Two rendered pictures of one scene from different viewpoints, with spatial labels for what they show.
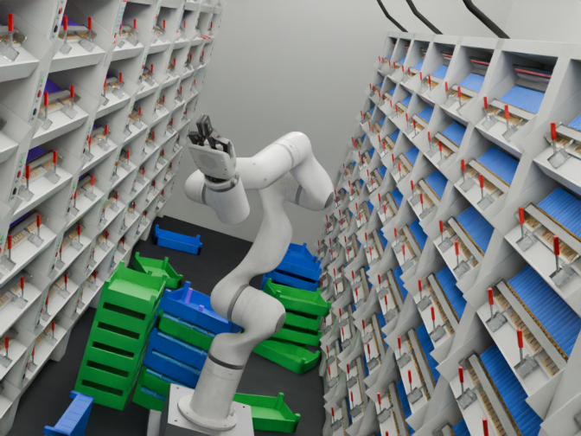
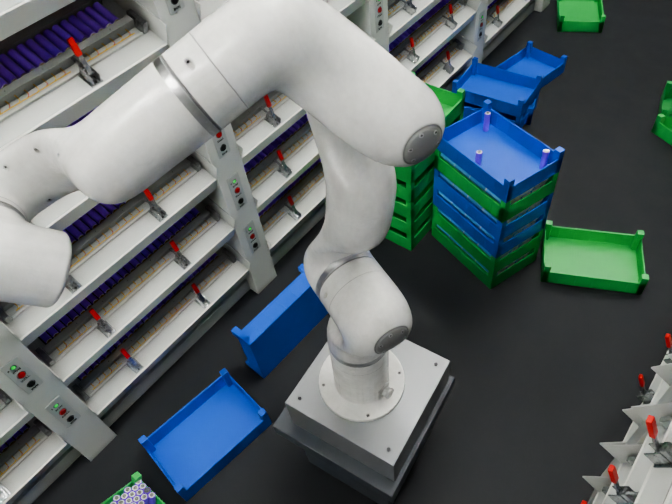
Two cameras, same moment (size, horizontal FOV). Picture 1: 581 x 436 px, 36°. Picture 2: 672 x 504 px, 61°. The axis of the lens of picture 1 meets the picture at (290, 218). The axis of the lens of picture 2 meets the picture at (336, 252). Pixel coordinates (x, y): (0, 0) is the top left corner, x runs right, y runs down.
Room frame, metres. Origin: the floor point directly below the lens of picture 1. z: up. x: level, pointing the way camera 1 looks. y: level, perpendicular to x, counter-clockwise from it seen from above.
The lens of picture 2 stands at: (2.15, -0.37, 1.54)
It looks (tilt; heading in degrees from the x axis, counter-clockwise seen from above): 50 degrees down; 49
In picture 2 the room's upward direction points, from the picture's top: 9 degrees counter-clockwise
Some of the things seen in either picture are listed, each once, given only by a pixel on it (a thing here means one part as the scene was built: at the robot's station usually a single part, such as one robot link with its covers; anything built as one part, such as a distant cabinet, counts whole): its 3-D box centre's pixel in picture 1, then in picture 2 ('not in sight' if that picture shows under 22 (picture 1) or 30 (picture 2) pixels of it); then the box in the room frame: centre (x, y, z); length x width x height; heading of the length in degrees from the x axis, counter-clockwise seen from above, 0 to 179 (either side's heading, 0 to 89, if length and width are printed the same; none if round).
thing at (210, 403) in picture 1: (216, 387); (360, 361); (2.54, 0.06, 0.48); 0.19 x 0.19 x 0.18
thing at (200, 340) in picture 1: (201, 327); (493, 169); (3.32, 0.20, 0.36); 0.30 x 0.20 x 0.08; 74
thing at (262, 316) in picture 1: (248, 329); (364, 320); (2.53, 0.02, 0.69); 0.19 x 0.12 x 0.24; 71
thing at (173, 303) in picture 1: (207, 308); (496, 148); (3.32, 0.20, 0.44); 0.30 x 0.20 x 0.08; 74
